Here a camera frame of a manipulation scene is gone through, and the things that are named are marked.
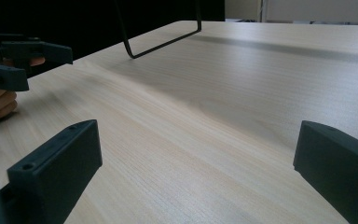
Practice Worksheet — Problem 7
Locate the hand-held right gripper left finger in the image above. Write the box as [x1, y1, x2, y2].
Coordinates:
[7, 119, 103, 224]

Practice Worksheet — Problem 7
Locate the black shelf with wire legs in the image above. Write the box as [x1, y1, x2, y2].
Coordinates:
[115, 0, 202, 60]

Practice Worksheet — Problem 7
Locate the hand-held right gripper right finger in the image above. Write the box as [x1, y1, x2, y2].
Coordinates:
[293, 119, 358, 224]

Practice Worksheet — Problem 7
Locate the large black curtain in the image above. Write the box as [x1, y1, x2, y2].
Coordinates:
[0, 0, 226, 78]

